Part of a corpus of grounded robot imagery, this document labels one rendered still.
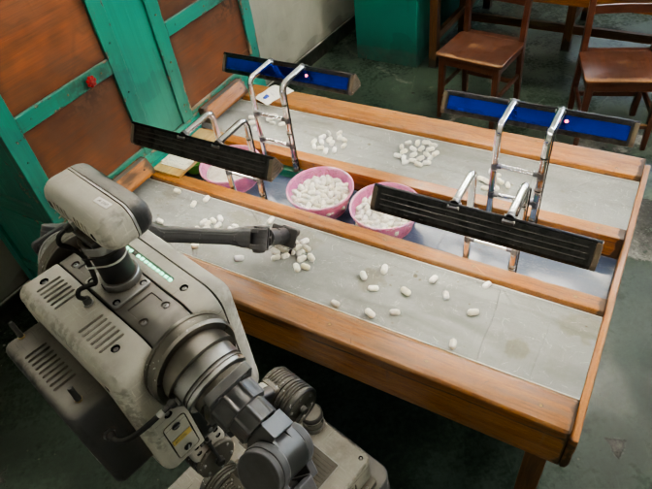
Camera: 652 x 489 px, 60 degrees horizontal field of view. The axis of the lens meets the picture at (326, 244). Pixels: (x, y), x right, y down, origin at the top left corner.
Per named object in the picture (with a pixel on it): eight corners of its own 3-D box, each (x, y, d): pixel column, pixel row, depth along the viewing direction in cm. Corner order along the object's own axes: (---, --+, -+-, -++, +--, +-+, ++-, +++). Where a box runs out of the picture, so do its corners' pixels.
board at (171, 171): (179, 179, 234) (179, 177, 233) (152, 171, 240) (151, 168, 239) (226, 136, 253) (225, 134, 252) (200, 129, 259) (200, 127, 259)
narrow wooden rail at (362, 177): (615, 263, 190) (624, 240, 183) (202, 152, 266) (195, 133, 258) (618, 252, 193) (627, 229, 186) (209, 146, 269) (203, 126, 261)
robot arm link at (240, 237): (126, 252, 162) (128, 214, 161) (124, 249, 168) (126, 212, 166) (268, 255, 180) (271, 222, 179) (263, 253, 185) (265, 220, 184)
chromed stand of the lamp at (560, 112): (534, 244, 198) (556, 137, 167) (478, 228, 206) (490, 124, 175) (548, 210, 209) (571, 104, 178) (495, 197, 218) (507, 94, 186)
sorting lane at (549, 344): (578, 404, 149) (580, 400, 148) (101, 226, 225) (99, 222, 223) (602, 321, 167) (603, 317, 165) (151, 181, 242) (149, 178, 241)
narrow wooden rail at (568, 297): (596, 335, 171) (604, 311, 164) (156, 193, 247) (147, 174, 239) (600, 321, 174) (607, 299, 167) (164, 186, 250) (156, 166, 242)
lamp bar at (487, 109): (633, 148, 172) (639, 128, 167) (440, 113, 198) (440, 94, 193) (636, 134, 177) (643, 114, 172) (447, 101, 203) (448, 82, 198)
